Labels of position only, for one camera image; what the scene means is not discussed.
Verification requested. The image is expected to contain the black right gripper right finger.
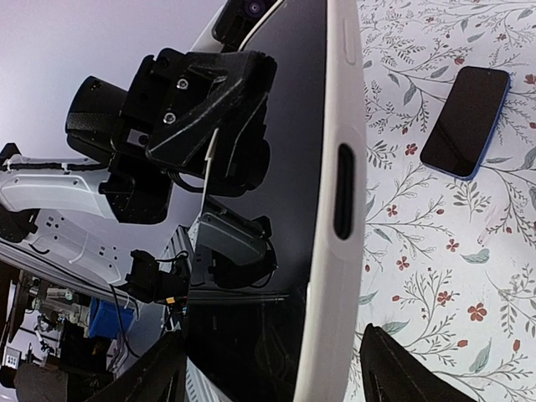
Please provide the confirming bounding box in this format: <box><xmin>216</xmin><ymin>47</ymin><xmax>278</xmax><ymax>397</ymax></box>
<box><xmin>359</xmin><ymin>323</ymin><xmax>473</xmax><ymax>402</ymax></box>

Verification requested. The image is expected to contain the front aluminium rail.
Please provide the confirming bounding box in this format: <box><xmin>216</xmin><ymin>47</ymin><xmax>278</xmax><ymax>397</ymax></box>
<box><xmin>160</xmin><ymin>225</ymin><xmax>220</xmax><ymax>402</ymax></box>

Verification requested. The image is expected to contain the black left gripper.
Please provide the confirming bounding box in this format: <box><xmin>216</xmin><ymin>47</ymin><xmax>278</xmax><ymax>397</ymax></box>
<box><xmin>111</xmin><ymin>48</ymin><xmax>276</xmax><ymax>170</ymax></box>

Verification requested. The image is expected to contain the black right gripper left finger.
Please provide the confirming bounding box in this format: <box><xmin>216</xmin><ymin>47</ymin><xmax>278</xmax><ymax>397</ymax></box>
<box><xmin>87</xmin><ymin>331</ymin><xmax>187</xmax><ymax>402</ymax></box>

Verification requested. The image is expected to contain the black phone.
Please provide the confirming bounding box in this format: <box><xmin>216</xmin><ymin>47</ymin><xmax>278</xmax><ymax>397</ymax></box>
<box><xmin>184</xmin><ymin>1</ymin><xmax>327</xmax><ymax>401</ymax></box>
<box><xmin>420</xmin><ymin>66</ymin><xmax>511</xmax><ymax>180</ymax></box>

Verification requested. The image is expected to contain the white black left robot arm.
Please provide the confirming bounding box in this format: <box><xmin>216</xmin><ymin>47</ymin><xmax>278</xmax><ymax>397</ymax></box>
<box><xmin>1</xmin><ymin>49</ymin><xmax>277</xmax><ymax>286</ymax></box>

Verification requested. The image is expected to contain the left arm base with board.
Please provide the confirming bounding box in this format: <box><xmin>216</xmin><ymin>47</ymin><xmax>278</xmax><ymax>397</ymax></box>
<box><xmin>119</xmin><ymin>250</ymin><xmax>190</xmax><ymax>304</ymax></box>

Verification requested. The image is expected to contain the beige phone case with ring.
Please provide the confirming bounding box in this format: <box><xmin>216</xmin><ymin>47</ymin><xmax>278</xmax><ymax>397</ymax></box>
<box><xmin>188</xmin><ymin>0</ymin><xmax>368</xmax><ymax>402</ymax></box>

